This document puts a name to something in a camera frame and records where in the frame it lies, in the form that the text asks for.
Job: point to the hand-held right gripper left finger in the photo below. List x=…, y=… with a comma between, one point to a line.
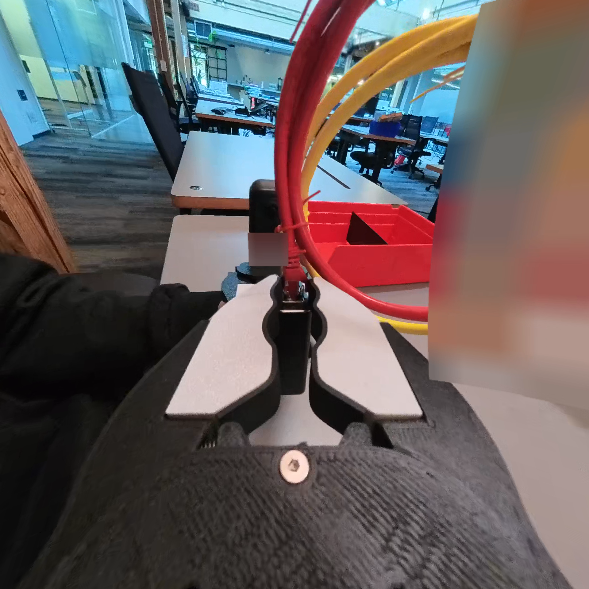
x=225, y=363

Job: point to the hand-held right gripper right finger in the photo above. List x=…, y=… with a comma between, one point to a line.
x=363, y=363

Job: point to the black ethernet splitter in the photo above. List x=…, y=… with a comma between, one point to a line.
x=293, y=354

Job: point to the person's left forearm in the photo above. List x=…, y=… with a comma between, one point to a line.
x=69, y=345

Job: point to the long white table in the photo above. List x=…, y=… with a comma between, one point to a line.
x=257, y=170

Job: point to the black bin divider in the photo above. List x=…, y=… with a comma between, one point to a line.
x=366, y=232

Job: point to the red plastic bin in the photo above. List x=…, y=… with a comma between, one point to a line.
x=386, y=253

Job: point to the wood top desk black legs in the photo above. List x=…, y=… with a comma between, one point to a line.
x=377, y=138

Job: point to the black office chair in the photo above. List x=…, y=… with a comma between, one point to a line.
x=409, y=147
x=156, y=119

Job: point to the blue plastic bin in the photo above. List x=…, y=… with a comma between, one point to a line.
x=386, y=126

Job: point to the wooden post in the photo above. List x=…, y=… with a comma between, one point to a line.
x=27, y=207

